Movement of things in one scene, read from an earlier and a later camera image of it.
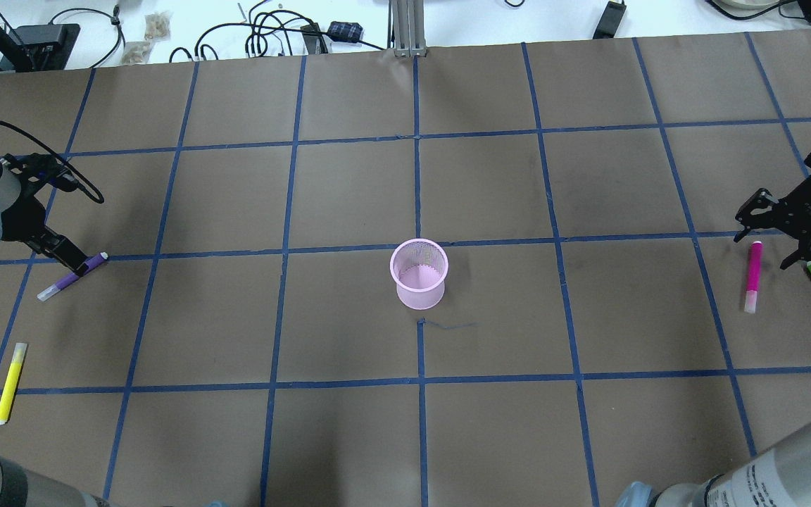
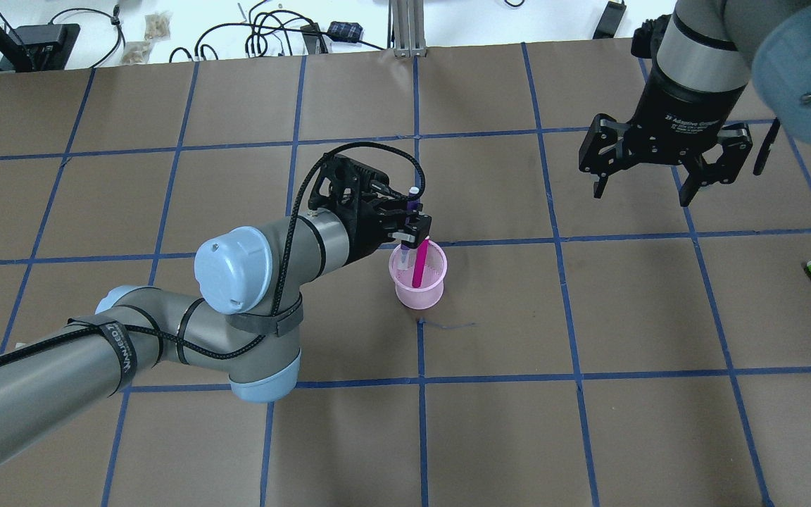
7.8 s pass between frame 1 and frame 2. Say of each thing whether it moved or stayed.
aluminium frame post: stayed
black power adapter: stayed
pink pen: moved
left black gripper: moved
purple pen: moved
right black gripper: moved
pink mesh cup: stayed
